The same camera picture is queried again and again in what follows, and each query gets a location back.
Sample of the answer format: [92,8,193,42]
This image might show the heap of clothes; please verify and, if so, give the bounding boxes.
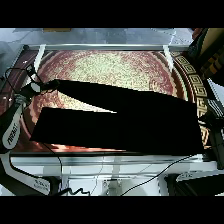
[187,27,224,81]

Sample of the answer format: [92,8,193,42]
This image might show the black pants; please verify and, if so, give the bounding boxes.
[29,79,210,156]

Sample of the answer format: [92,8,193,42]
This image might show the silver frame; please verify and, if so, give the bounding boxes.
[0,43,224,197]

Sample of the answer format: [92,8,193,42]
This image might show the black cable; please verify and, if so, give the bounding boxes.
[3,66,45,88]
[119,153,202,197]
[42,142,92,197]

